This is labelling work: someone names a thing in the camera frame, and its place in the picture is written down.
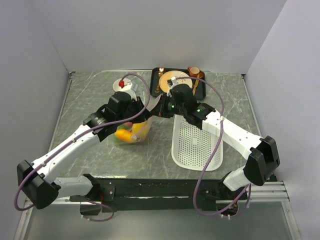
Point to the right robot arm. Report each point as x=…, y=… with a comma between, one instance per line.
x=261, y=153

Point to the gold fork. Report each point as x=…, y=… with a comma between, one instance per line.
x=160, y=73

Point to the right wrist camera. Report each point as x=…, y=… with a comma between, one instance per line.
x=171, y=83

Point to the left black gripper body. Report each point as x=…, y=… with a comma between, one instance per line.
x=135, y=108

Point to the clear zip top bag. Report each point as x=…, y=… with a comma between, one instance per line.
x=134, y=138

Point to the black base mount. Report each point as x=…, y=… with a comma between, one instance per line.
x=129, y=194

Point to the orange mango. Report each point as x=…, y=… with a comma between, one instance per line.
x=123, y=135

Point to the gold knife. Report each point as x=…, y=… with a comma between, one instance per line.
x=194, y=89

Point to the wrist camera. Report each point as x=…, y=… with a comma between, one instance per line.
x=171, y=83
x=134, y=88

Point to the cream and peach plate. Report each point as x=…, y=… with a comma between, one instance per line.
x=163, y=81

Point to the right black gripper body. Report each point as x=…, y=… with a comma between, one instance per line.
x=169, y=107

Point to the white and brown bowl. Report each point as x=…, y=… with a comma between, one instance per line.
x=121, y=85

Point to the aluminium rail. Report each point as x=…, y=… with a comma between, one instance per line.
x=269, y=192

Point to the white plastic basket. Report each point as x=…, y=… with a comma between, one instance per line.
x=190, y=146

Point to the gold spoon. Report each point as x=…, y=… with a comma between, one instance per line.
x=200, y=75

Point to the green grape bunch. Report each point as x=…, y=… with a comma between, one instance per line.
x=120, y=127

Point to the small brown cup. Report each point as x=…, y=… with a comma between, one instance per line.
x=194, y=71

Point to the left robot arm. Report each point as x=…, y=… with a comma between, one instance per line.
x=39, y=180

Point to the yellow bell pepper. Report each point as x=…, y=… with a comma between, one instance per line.
x=140, y=129

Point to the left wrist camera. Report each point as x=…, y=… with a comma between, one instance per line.
x=134, y=88

